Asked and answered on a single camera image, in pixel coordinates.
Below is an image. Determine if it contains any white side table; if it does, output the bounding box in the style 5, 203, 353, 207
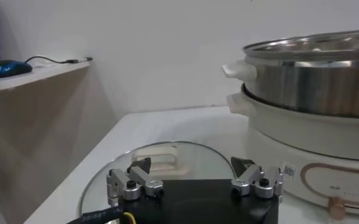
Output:
0, 59, 121, 224

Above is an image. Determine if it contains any black cable with adapter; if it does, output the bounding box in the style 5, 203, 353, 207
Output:
24, 55, 93, 65

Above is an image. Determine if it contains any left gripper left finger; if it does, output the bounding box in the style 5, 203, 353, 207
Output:
105, 156, 165, 208

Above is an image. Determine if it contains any stainless steel steamer basket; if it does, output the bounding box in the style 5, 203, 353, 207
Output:
221, 29, 359, 119

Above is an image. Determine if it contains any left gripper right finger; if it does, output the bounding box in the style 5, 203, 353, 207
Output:
230, 156, 285, 203

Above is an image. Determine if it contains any glass lid with white handle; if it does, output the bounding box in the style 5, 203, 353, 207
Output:
79, 141, 238, 217

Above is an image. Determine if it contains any white electric cooker base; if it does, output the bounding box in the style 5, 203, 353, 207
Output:
226, 83, 359, 220

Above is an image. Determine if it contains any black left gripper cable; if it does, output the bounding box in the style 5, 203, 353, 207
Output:
66, 208, 137, 224

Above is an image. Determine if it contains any blue computer mouse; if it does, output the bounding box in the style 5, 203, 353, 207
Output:
0, 60, 33, 79

